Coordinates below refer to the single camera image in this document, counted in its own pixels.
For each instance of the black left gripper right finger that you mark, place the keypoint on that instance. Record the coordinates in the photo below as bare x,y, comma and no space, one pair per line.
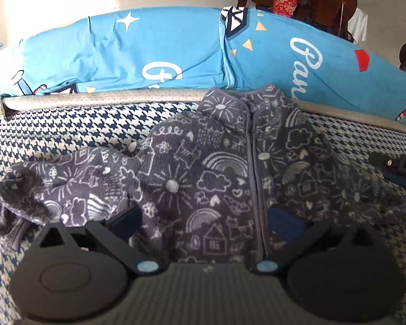
301,239

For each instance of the houndstooth sofa cushion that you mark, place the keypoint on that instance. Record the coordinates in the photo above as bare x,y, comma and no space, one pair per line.
47,132

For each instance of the grey patterned fleece garment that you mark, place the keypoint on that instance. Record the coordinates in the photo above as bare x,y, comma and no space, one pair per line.
205,181

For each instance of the white tablecloth table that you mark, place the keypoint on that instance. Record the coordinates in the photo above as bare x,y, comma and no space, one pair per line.
357,26

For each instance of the blue cartoon print pillow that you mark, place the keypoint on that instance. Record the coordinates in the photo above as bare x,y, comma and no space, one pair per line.
232,48

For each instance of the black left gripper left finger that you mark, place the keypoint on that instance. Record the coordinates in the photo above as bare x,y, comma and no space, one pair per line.
112,236

